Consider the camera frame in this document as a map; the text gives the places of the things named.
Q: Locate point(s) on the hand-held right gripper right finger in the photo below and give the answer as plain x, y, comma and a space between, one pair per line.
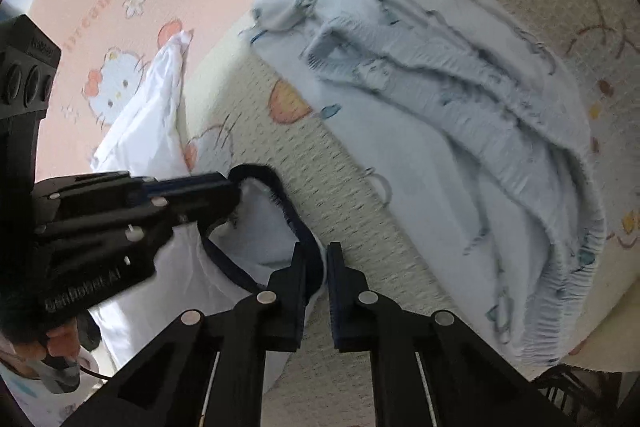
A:
334, 302

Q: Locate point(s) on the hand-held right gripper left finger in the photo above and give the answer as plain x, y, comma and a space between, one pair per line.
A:
300, 297

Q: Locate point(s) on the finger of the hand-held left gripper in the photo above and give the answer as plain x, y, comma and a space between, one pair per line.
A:
210, 213
200, 186

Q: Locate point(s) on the person's left hand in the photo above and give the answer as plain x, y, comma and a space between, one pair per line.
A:
60, 342

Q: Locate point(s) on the light blue printed garment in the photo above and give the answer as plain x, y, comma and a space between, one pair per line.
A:
450, 107

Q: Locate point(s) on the black metal frame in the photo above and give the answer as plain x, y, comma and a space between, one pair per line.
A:
565, 387

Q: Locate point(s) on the white T-shirt with navy collar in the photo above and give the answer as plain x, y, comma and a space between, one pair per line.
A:
145, 122

